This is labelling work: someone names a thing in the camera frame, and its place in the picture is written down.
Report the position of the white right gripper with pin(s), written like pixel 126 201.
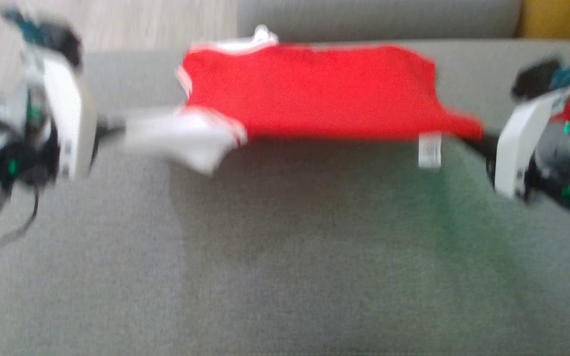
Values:
pixel 522 148

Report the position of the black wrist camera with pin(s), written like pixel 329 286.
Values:
pixel 57 37
pixel 535 79

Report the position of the red white basketball jersey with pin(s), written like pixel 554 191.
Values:
pixel 314 89

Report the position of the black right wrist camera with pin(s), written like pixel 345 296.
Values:
pixel 535 79

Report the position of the small grey sofa cushion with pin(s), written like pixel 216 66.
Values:
pixel 379 17

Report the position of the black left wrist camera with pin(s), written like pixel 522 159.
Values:
pixel 57 37

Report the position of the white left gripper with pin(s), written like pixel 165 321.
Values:
pixel 62 113

